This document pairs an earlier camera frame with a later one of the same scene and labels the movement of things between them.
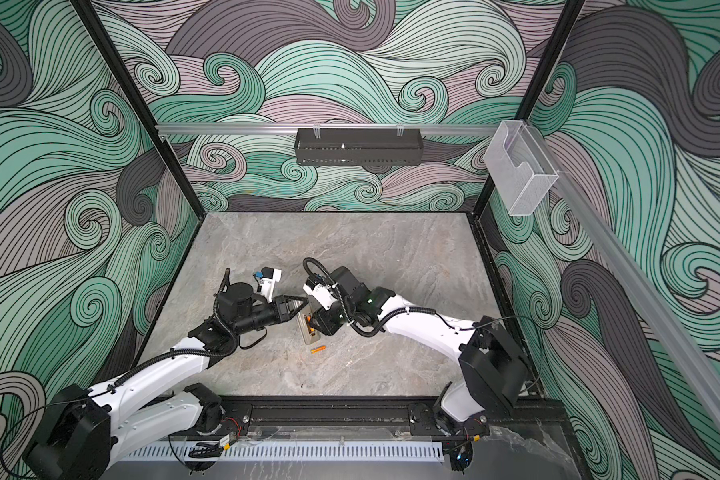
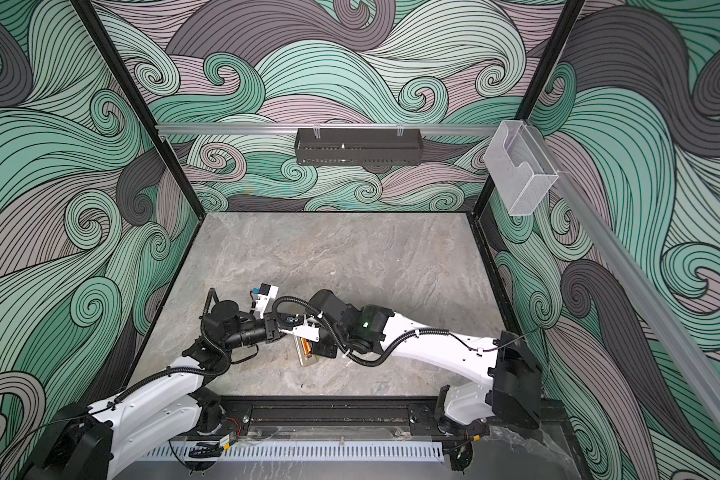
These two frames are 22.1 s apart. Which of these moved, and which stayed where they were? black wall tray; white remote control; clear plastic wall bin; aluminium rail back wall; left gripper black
Moved: left gripper black; white remote control
Stayed: clear plastic wall bin; black wall tray; aluminium rail back wall
